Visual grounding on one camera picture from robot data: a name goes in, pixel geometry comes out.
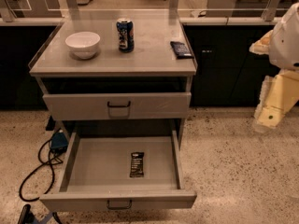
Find white ceramic bowl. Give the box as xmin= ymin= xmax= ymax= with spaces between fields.
xmin=65 ymin=32 xmax=101 ymax=60

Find open grey lower drawer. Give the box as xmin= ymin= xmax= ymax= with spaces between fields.
xmin=40 ymin=133 xmax=196 ymax=212

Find black rxbar chocolate bar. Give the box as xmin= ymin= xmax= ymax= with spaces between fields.
xmin=130 ymin=152 xmax=144 ymax=177

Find dark blue snack packet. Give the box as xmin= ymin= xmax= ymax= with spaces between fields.
xmin=170 ymin=41 xmax=193 ymax=59

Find black floor cable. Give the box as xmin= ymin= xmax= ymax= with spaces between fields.
xmin=18 ymin=138 xmax=64 ymax=203

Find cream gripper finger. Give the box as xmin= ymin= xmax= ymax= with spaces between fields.
xmin=252 ymin=105 xmax=285 ymax=132

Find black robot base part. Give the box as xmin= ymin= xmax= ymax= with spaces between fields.
xmin=17 ymin=204 xmax=63 ymax=224

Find blue power box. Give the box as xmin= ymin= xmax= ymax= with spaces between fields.
xmin=50 ymin=132 xmax=68 ymax=152

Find clear glass partition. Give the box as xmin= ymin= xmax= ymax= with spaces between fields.
xmin=1 ymin=0 xmax=298 ymax=22

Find closed grey upper drawer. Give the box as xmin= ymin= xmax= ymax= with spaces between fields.
xmin=43 ymin=92 xmax=191 ymax=120

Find grey drawer cabinet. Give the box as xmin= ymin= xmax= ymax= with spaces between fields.
xmin=30 ymin=9 xmax=196 ymax=132

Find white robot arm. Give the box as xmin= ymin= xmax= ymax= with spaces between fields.
xmin=249 ymin=3 xmax=299 ymax=133

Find blue soda can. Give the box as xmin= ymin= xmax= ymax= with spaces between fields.
xmin=116 ymin=18 xmax=135 ymax=52

